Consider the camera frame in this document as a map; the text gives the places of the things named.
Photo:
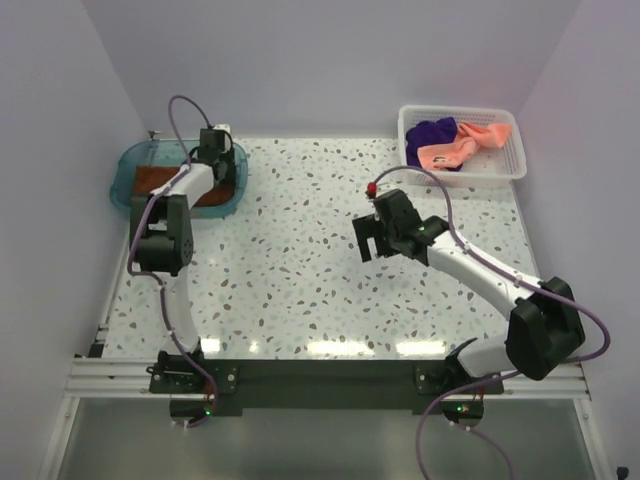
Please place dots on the pink towel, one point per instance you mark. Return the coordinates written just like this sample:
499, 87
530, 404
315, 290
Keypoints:
472, 138

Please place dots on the aluminium frame rail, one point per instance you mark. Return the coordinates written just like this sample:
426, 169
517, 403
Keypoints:
127, 378

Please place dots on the brown towel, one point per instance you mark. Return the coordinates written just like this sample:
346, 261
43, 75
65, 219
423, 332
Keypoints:
148, 178

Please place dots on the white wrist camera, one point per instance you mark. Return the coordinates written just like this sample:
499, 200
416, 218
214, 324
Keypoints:
223, 127
372, 192

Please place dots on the white plastic basket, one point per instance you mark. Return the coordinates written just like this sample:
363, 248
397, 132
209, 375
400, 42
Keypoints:
488, 168

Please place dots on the purple towel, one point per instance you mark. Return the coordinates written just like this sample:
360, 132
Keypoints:
427, 144

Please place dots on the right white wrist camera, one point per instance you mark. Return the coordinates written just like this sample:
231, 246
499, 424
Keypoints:
372, 192

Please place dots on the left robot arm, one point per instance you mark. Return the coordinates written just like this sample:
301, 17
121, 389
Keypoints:
162, 244

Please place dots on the blue transparent plastic tray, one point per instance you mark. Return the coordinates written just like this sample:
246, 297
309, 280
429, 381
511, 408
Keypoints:
148, 165

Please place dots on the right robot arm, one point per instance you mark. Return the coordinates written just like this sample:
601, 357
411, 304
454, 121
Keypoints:
543, 330

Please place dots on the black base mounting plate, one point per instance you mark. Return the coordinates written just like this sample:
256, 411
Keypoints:
227, 388

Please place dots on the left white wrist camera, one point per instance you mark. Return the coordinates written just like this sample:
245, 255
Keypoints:
223, 127

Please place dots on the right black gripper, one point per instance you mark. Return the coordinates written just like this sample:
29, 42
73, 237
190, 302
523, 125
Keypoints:
369, 227

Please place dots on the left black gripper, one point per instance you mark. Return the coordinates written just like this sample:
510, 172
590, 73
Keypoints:
230, 176

